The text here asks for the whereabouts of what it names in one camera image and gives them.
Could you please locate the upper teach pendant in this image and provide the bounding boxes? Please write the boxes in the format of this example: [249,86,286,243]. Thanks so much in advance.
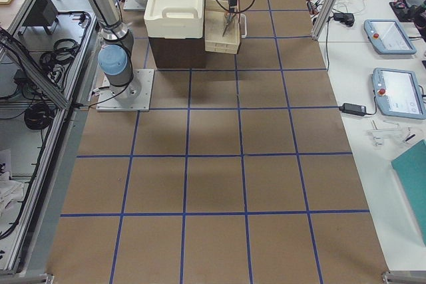
[363,19,417,55]

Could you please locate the white cloth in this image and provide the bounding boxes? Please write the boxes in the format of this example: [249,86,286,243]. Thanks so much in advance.
[0,149,25,212]

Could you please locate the grey orange scissors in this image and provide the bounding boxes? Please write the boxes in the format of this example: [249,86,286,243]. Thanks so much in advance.
[222,13,236,37]

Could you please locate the teal box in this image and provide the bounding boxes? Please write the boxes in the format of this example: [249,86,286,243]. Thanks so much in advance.
[391,140,425,242]

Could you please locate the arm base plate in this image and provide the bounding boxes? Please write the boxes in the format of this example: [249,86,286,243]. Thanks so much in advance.
[95,69,155,112]

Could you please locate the wooden drawer white handle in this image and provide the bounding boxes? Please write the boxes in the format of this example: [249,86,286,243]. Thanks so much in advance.
[204,0,248,55]

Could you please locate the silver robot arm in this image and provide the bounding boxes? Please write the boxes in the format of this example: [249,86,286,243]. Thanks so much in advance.
[88,0,207,111]

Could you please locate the lower teach pendant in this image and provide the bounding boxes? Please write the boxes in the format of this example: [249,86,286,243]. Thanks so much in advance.
[371,68,425,120]

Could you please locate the black power adapter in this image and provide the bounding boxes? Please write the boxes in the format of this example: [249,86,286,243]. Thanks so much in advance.
[339,103,367,116]

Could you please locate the dark wooden drawer cabinet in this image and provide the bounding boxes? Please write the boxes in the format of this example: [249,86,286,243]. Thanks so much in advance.
[148,37,206,69]

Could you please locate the aluminium frame post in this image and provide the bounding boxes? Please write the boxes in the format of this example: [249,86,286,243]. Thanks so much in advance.
[311,0,354,42]

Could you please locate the white plastic tray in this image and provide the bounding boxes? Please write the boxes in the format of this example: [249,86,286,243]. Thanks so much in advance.
[144,0,204,39]

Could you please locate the teach pendant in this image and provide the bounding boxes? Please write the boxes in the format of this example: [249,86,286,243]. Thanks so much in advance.
[363,19,417,55]
[371,68,425,120]

